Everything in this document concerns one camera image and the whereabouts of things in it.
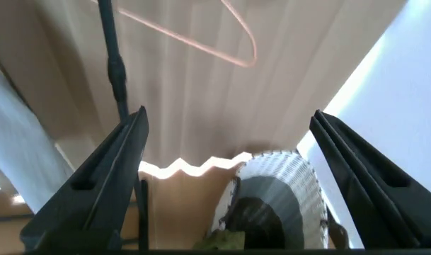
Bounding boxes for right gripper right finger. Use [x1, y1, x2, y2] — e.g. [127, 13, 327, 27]
[309, 109, 431, 251]

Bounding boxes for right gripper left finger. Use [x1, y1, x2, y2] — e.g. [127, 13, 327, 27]
[19, 105, 150, 251]

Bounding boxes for green garment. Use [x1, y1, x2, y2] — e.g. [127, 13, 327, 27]
[192, 229, 247, 251]

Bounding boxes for pink clothes hanger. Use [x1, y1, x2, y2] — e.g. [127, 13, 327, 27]
[90, 0, 258, 68]

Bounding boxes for white laundry basket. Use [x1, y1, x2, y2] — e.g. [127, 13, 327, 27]
[207, 150, 350, 251]

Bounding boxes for black clothes rack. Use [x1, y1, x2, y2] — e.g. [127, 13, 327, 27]
[96, 0, 149, 251]

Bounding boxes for beige curtain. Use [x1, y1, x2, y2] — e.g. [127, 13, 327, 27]
[0, 0, 409, 169]

